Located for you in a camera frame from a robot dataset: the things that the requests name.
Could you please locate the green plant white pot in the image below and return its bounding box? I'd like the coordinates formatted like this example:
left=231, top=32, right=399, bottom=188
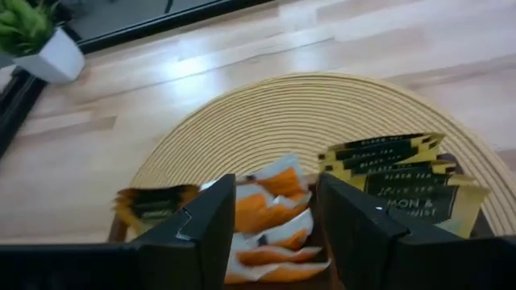
left=0, top=0, right=86, bottom=85

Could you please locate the round woven placemat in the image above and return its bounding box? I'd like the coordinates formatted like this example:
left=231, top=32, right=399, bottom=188
left=127, top=71, right=516, bottom=238

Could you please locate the brown wooden tea box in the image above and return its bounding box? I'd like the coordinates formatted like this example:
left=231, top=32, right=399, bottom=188
left=106, top=151, right=497, bottom=290

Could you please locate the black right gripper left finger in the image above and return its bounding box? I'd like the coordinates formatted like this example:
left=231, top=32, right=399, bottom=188
left=135, top=173, right=237, bottom=290

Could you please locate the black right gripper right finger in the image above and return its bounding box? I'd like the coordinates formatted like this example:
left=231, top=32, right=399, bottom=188
left=315, top=172, right=467, bottom=290

